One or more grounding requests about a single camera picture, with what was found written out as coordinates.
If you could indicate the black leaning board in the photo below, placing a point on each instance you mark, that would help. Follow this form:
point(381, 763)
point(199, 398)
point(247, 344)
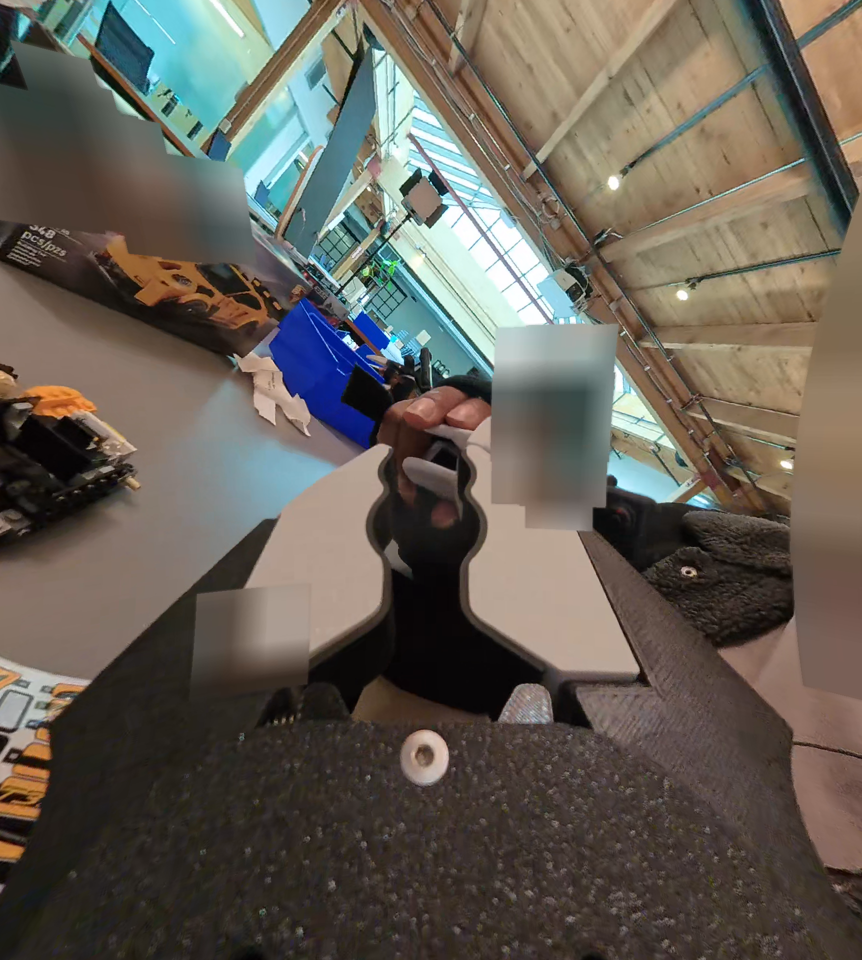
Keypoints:
point(341, 142)

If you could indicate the pinkish grey shirt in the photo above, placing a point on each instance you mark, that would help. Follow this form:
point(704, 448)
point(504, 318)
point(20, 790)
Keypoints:
point(836, 787)

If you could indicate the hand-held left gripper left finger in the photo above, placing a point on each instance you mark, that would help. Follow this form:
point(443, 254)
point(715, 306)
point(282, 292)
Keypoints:
point(326, 540)

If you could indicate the white crumpled paper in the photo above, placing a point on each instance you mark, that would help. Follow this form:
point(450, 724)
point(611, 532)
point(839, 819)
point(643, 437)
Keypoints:
point(273, 390)

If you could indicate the orange and black sticker sheet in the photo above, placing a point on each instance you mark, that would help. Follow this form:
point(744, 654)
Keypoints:
point(3, 750)

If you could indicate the person's right hand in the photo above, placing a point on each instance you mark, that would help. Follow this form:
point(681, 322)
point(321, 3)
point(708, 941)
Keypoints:
point(420, 411)

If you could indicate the blue storage bin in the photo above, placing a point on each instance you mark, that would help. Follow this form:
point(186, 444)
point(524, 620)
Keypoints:
point(371, 334)
point(318, 360)

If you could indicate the grey desk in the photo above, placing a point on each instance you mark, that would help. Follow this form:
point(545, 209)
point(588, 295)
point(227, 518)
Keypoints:
point(176, 450)

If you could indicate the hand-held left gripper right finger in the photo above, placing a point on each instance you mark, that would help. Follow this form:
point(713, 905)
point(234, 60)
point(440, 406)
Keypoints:
point(551, 600)

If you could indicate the black brick car chassis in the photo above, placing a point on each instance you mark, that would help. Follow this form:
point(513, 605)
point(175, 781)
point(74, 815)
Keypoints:
point(26, 457)

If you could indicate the toy car set box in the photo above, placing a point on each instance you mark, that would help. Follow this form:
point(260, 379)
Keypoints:
point(176, 285)

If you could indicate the studio light panel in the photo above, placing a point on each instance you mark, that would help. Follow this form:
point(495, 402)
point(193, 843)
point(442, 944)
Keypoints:
point(423, 199)

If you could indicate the black office chair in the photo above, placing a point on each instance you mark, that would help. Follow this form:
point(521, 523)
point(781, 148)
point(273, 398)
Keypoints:
point(123, 45)

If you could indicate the black fleece jacket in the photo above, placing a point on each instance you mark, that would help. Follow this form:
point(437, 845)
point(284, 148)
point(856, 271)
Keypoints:
point(731, 577)

